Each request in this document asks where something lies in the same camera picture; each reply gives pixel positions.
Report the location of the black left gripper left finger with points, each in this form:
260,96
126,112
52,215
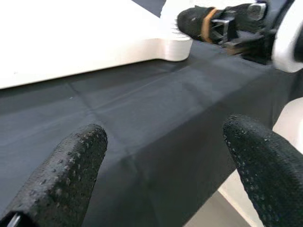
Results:
66,179

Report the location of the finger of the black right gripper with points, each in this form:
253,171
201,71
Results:
191,21

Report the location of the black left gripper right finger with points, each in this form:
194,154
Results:
272,179

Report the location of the white plastic table leg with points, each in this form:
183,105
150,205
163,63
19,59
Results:
169,14

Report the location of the white plastic table top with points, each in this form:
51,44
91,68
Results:
71,35

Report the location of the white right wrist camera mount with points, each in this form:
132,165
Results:
288,42

